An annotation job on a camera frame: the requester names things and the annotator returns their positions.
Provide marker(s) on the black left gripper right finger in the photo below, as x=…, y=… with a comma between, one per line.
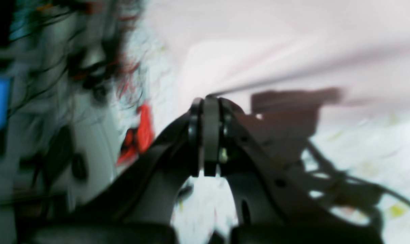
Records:
x=271, y=208

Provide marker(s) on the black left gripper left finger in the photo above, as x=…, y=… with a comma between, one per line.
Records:
x=137, y=207

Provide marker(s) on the pink T-shirt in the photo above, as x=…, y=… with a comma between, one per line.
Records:
x=246, y=46

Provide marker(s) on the small black red tool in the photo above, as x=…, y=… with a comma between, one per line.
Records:
x=138, y=139

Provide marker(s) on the terrazzo pattern table cover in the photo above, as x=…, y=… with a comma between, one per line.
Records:
x=368, y=146

